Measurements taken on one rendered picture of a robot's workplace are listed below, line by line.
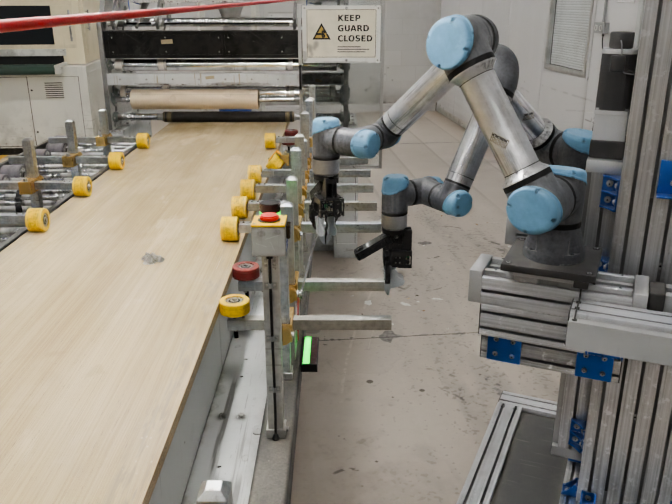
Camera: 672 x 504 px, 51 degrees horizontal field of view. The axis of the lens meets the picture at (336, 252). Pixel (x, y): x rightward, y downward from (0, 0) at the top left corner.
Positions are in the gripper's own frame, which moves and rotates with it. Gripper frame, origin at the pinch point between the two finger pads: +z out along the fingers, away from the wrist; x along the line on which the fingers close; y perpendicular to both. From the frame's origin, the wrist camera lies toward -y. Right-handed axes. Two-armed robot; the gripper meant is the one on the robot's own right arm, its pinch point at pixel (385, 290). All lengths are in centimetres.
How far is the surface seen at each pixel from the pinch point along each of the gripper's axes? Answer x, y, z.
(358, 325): -26.5, -9.0, -1.5
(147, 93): 252, -132, -26
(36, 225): 31, -116, -11
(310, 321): -26.5, -21.7, -2.7
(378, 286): -1.5, -2.3, -2.1
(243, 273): -3.9, -41.9, -7.5
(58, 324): -38, -83, -8
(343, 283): -1.5, -12.7, -3.1
